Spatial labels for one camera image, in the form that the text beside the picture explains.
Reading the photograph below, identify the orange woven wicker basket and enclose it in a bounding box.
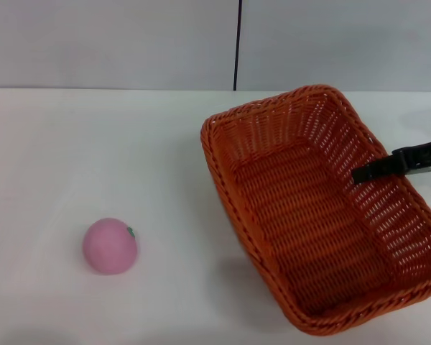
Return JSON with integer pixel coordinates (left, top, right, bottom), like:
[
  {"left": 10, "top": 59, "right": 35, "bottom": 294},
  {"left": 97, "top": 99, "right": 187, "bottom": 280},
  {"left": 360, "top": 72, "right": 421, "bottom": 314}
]
[{"left": 200, "top": 84, "right": 431, "bottom": 337}]

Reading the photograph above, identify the pink peach toy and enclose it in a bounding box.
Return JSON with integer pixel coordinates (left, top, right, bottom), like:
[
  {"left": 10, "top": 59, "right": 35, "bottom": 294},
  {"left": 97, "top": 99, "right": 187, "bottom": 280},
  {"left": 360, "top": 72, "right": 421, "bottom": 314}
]
[{"left": 81, "top": 217, "right": 142, "bottom": 276}]

